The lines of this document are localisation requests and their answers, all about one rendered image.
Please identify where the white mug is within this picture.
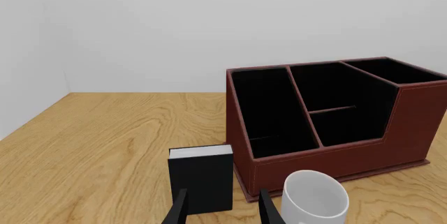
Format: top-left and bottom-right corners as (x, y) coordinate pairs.
(281, 170), (351, 224)

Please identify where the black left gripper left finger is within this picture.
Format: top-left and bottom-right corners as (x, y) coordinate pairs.
(161, 188), (189, 224)

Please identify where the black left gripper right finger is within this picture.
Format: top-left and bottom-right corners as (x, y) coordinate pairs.
(258, 188), (288, 224)

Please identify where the red-brown desk caddy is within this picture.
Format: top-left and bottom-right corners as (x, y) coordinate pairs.
(225, 56), (447, 204)

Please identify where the black book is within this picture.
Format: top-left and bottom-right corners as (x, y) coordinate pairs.
(167, 144), (234, 215)

